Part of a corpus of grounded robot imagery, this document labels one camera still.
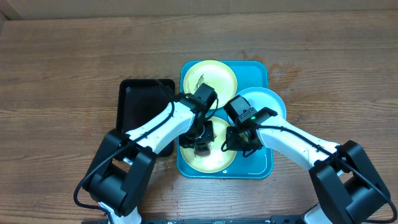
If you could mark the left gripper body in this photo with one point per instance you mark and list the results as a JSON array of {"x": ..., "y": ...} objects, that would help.
[{"x": 205, "y": 133}]

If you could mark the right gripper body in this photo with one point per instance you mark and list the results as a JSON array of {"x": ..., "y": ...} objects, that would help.
[{"x": 237, "y": 140}]

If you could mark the yellow-green plate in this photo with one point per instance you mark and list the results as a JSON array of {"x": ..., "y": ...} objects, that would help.
[
  {"x": 215, "y": 160},
  {"x": 215, "y": 74}
]

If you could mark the light blue plate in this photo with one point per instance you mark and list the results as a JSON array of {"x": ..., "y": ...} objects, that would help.
[{"x": 259, "y": 98}]

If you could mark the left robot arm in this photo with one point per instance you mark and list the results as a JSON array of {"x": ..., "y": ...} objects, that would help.
[{"x": 119, "y": 173}]

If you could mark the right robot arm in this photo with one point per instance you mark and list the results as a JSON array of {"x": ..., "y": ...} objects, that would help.
[{"x": 348, "y": 187}]

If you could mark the teal plastic tray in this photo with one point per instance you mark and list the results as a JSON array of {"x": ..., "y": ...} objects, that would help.
[{"x": 251, "y": 75}]

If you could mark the black plastic tray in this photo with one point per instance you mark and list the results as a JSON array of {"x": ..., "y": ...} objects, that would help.
[{"x": 139, "y": 101}]

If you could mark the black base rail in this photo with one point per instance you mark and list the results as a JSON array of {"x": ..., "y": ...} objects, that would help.
[{"x": 276, "y": 219}]

